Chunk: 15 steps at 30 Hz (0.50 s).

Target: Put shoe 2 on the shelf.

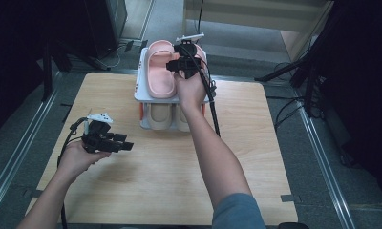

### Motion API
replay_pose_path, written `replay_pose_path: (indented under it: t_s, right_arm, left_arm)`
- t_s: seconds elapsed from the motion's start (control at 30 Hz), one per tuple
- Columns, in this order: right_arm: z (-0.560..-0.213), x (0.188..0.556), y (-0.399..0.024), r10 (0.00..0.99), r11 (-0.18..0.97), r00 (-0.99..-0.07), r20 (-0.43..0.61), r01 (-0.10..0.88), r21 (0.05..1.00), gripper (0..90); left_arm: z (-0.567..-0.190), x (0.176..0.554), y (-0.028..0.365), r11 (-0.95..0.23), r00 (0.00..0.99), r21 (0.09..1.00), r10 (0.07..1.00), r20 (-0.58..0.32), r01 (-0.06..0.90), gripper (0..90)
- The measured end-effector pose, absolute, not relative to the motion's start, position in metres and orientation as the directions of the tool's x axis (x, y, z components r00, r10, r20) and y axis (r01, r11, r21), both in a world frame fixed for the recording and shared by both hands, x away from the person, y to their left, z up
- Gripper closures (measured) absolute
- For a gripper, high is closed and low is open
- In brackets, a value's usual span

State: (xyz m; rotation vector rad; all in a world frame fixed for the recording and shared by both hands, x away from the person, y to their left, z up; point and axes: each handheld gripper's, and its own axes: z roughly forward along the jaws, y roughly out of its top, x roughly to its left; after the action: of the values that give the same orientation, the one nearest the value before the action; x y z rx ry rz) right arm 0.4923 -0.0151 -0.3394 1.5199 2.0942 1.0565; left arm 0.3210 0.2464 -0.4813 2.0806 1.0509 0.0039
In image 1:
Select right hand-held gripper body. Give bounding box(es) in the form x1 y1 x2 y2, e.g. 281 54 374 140
172 31 206 80

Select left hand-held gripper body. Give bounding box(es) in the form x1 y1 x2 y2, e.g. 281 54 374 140
81 112 118 155

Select pink slide slipper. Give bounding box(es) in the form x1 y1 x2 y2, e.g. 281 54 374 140
146 39 178 99
177 42 208 80

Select white two-tier shoe rack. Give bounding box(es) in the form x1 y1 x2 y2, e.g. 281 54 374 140
134 47 212 132

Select cream perforated clog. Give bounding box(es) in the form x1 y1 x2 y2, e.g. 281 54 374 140
146 103 174 131
174 104 193 133

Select person's right hand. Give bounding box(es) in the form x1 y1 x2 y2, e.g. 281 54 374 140
174 70 210 112

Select person's left hand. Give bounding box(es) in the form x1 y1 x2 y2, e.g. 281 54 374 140
56 139 112 183

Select dark grey cabinet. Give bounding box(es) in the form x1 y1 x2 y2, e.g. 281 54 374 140
83 0 129 61

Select black tape strip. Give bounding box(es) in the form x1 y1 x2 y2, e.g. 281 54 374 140
280 194 302 204
22 188 44 199

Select light wooden cabinet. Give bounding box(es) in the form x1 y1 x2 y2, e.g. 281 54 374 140
182 0 335 62

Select black metal stand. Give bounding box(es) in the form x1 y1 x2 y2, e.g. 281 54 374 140
39 31 112 103

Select black tripod stand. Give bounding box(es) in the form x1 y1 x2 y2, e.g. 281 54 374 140
254 0 343 119

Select person's grey-blue sleeve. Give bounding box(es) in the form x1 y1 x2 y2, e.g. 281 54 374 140
212 193 267 229

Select left hand-held gripper black cable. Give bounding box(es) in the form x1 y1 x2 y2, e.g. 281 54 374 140
56 116 89 229

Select hand-held gripper black cable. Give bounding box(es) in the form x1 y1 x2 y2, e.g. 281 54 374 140
179 45 222 138
56 116 89 229

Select black hanging cable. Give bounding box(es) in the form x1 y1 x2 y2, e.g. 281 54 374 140
193 0 204 35

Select right hand-held gripper black cable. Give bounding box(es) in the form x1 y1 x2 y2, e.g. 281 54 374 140
179 45 222 138

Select metal floor rail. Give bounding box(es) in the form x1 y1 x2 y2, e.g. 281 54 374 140
0 72 63 221
293 90 356 229

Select black floor cables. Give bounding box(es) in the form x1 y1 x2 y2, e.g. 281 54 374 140
265 94 308 131

